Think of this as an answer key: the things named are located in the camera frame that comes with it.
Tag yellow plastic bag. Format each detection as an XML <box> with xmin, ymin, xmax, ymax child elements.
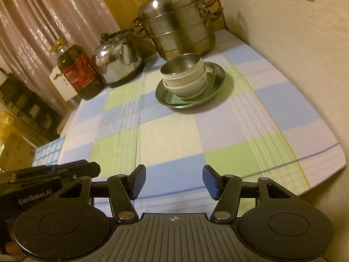
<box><xmin>0</xmin><ymin>110</ymin><xmax>15</xmax><ymax>148</ymax></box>

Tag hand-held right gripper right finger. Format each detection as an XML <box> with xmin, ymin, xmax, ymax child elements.
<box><xmin>202</xmin><ymin>164</ymin><xmax>290</xmax><ymax>223</ymax></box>

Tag steel bowl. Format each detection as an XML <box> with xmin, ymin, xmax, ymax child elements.
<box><xmin>160</xmin><ymin>53</ymin><xmax>202</xmax><ymax>76</ymax></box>

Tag cream ridged round bowl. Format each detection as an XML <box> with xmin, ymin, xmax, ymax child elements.
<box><xmin>162</xmin><ymin>59</ymin><xmax>205</xmax><ymax>88</ymax></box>

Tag large steel basin plate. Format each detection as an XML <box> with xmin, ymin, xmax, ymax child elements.
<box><xmin>155</xmin><ymin>61</ymin><xmax>226</xmax><ymax>111</ymax></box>

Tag cardboard box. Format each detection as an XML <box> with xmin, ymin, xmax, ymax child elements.
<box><xmin>0</xmin><ymin>133</ymin><xmax>36</xmax><ymax>173</ymax></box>

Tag stainless steel steamer pot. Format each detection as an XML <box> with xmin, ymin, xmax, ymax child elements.
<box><xmin>132</xmin><ymin>0</ymin><xmax>224</xmax><ymax>61</ymax></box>

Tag checked tablecloth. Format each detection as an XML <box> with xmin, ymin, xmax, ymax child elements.
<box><xmin>58</xmin><ymin>29</ymin><xmax>345</xmax><ymax>216</ymax></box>

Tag blue patterned towel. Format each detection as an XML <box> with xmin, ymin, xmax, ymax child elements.
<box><xmin>32</xmin><ymin>135</ymin><xmax>67</xmax><ymax>167</ymax></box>

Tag white ceramic bowl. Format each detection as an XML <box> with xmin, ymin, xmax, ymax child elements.
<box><xmin>163</xmin><ymin>65</ymin><xmax>208</xmax><ymax>99</ymax></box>

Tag cooking oil bottle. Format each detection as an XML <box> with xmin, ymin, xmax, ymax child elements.
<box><xmin>50</xmin><ymin>38</ymin><xmax>106</xmax><ymax>101</ymax></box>

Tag green square plate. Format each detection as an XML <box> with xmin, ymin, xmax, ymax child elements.
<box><xmin>165</xmin><ymin>70</ymin><xmax>216</xmax><ymax>106</ymax></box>

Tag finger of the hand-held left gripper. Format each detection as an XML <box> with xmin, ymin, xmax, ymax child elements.
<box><xmin>0</xmin><ymin>159</ymin><xmax>101</xmax><ymax>183</ymax></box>

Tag black folding rack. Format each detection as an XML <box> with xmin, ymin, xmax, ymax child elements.
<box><xmin>0</xmin><ymin>68</ymin><xmax>61</xmax><ymax>140</ymax></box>

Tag person's left hand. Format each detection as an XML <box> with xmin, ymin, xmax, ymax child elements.
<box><xmin>5</xmin><ymin>242</ymin><xmax>24</xmax><ymax>261</ymax></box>

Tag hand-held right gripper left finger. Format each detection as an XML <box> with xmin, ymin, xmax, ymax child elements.
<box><xmin>58</xmin><ymin>164</ymin><xmax>147</xmax><ymax>223</ymax></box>

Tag beige curtain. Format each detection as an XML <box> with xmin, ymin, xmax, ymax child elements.
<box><xmin>0</xmin><ymin>0</ymin><xmax>120</xmax><ymax>115</ymax></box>

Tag stainless steel kettle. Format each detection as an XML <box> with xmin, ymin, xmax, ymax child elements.
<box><xmin>92</xmin><ymin>28</ymin><xmax>146</xmax><ymax>88</ymax></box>

